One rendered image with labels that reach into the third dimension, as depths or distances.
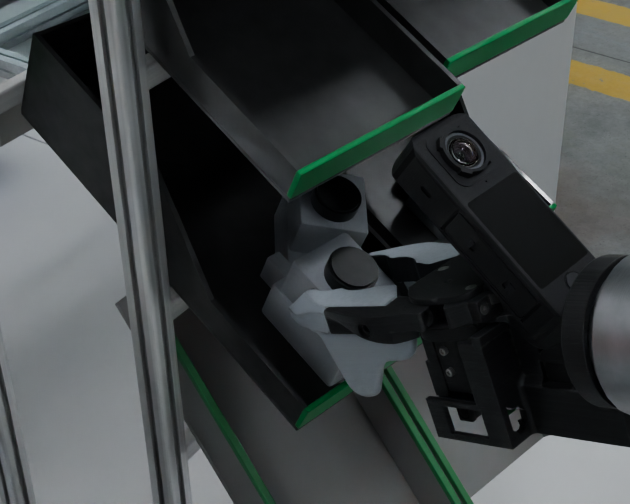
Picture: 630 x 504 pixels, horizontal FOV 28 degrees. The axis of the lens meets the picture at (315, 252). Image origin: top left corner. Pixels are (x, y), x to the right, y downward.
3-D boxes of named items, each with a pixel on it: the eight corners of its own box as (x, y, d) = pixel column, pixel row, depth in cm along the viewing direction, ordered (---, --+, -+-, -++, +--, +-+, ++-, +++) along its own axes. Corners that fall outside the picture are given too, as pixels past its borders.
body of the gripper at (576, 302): (424, 438, 66) (612, 471, 56) (375, 289, 63) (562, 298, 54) (515, 370, 70) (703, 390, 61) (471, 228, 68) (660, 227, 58)
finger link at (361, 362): (288, 408, 71) (422, 408, 65) (254, 313, 69) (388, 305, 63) (319, 381, 73) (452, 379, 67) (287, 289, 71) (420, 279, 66)
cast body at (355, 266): (379, 355, 76) (419, 290, 70) (328, 389, 73) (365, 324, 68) (290, 258, 78) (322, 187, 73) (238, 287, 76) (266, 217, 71)
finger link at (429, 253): (378, 342, 76) (466, 369, 68) (348, 253, 74) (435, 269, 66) (419, 321, 77) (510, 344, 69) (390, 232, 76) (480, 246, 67)
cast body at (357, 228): (341, 304, 80) (376, 240, 75) (274, 295, 79) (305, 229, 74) (335, 201, 85) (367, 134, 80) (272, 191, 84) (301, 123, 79)
